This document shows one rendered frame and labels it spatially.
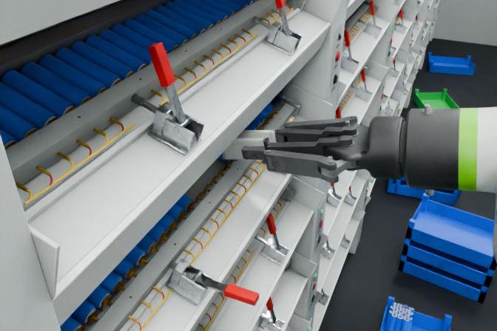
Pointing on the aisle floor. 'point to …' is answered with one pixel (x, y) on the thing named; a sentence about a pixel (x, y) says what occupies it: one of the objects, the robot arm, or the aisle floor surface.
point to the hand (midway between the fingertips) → (248, 144)
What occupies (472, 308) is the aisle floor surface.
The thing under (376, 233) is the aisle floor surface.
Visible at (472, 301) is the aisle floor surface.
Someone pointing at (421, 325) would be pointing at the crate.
